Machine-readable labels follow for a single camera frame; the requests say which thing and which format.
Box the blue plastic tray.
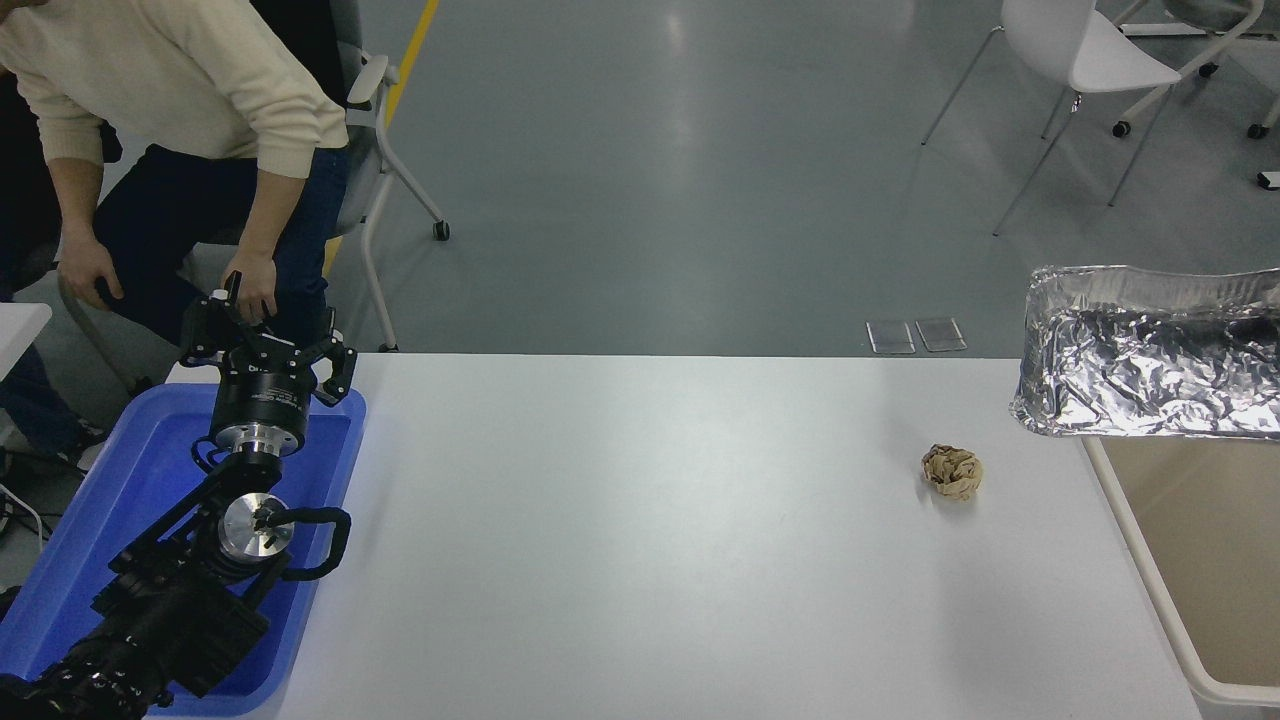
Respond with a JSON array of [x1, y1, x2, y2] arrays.
[[0, 383, 367, 719]]

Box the crumpled tan paper ball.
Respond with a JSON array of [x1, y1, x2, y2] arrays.
[[921, 444, 984, 501]]

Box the white plastic chair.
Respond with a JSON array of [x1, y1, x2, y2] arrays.
[[920, 0, 1183, 237]]

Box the person's left hand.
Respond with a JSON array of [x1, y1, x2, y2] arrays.
[[221, 249, 280, 327]]

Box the grey seat office chair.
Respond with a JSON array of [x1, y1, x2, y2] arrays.
[[180, 0, 451, 353]]

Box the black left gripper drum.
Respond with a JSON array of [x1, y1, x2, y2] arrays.
[[208, 338, 314, 437]]

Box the large pale bin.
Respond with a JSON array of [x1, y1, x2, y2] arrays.
[[1083, 434, 1280, 706]]

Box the person's right hand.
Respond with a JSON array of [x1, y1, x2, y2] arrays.
[[56, 231, 127, 311]]

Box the silver foil tray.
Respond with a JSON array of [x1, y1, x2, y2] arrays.
[[1009, 264, 1280, 442]]

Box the person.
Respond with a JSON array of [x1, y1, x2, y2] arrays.
[[0, 0, 353, 348], [0, 345, 107, 471]]

